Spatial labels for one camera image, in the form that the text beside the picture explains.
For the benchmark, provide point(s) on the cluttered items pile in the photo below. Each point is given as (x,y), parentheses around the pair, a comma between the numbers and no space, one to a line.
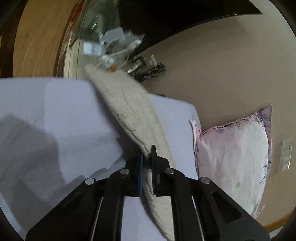
(113,51)

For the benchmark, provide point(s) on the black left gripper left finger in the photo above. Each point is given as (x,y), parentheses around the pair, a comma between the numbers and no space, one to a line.
(93,210)

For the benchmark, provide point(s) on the white wall outlet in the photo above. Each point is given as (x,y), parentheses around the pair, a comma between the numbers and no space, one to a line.
(285,155)

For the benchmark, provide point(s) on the beige cable knit sweater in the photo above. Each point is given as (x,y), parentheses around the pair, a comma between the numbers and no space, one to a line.
(131,106)

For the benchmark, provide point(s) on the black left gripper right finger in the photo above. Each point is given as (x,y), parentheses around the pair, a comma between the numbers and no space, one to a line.
(201,210)

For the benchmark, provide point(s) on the pink floral pillow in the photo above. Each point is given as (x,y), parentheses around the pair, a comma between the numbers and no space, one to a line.
(237,157)

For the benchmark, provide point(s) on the wooden door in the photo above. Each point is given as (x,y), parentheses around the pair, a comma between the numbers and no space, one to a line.
(39,36)

